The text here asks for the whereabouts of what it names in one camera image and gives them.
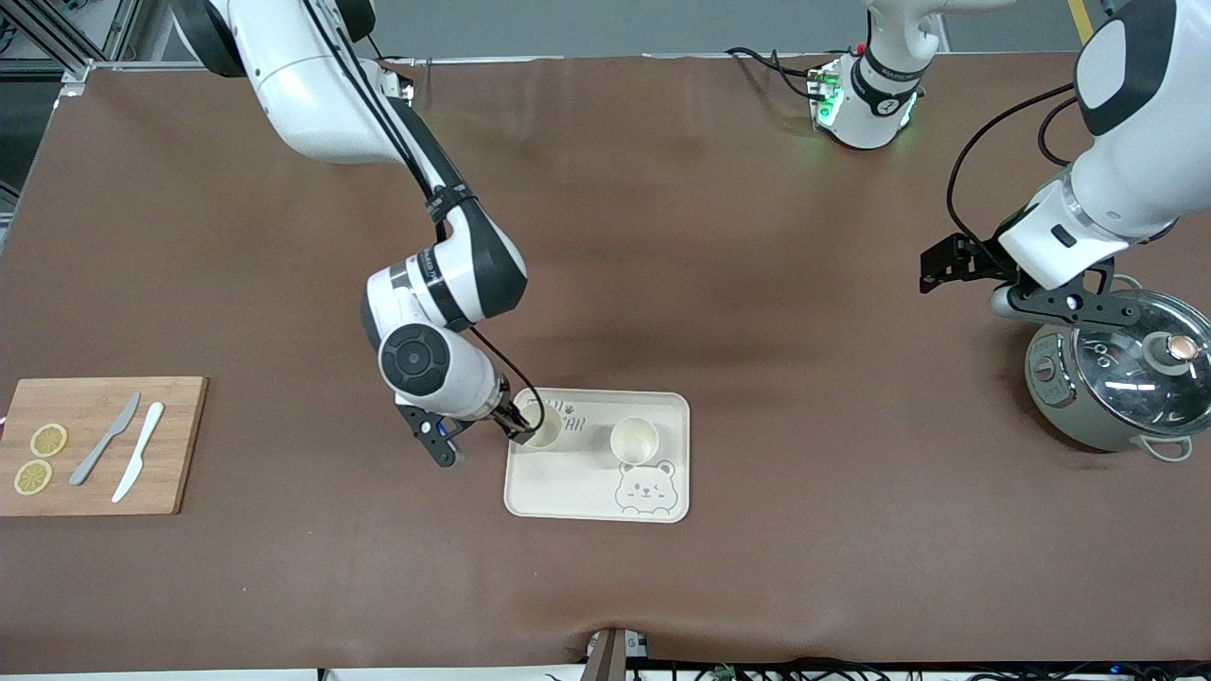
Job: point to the white plastic knife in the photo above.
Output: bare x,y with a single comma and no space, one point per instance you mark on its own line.
140,452

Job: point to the aluminium frame rail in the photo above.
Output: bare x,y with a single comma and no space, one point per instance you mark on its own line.
57,47

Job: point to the lemon slice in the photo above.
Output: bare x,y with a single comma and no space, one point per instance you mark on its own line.
49,440
33,478

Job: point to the grey plastic knife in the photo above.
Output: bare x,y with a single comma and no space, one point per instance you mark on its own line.
99,445

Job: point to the brown table mat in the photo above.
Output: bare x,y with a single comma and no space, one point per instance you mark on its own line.
605,236

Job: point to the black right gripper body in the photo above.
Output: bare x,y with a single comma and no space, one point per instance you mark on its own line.
507,417

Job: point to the white IKEA cup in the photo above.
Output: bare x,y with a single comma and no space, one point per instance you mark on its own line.
549,430
634,440

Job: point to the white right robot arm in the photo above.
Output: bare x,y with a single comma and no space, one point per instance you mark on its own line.
312,95

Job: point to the cream tray with bear print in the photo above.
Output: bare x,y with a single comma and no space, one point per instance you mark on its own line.
568,492

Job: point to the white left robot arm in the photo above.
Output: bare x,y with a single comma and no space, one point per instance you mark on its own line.
1145,142

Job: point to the brown camera mounting post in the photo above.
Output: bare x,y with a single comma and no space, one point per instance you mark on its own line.
610,657

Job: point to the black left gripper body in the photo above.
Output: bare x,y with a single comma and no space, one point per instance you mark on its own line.
972,257

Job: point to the bamboo cutting board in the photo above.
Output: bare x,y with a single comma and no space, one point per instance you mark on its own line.
180,445

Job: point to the grey-green cooking pot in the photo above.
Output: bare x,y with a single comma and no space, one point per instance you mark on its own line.
1069,407

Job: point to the glass pot lid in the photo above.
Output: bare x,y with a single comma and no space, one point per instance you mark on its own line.
1126,369

